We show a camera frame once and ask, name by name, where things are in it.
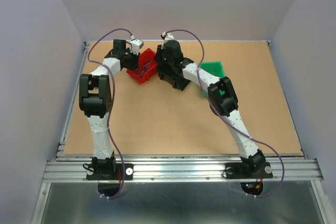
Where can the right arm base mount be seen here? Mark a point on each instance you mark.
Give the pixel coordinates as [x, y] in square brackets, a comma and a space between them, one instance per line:
[240, 170]

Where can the green plastic bin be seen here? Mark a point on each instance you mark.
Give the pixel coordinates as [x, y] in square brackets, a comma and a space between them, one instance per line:
[214, 68]

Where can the aluminium table frame rail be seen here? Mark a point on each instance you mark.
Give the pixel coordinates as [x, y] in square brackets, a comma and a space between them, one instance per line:
[162, 185]

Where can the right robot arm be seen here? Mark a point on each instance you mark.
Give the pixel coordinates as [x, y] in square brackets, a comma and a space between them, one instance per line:
[179, 71]

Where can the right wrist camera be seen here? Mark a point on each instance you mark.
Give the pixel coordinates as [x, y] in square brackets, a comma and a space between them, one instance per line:
[165, 36]

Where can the black plastic bin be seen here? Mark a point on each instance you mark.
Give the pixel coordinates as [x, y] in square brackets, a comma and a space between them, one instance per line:
[176, 81]

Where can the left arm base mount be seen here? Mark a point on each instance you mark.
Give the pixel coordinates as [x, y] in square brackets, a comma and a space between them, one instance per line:
[108, 169]

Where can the red plastic bin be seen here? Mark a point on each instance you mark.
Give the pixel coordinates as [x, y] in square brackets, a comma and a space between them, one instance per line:
[147, 67]

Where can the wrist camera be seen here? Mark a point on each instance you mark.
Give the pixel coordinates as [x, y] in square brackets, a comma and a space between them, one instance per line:
[135, 45]
[165, 36]

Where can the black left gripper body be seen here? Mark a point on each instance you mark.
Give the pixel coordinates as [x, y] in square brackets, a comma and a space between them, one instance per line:
[132, 60]

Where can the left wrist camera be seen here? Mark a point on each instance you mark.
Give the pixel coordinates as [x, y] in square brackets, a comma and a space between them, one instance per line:
[135, 45]

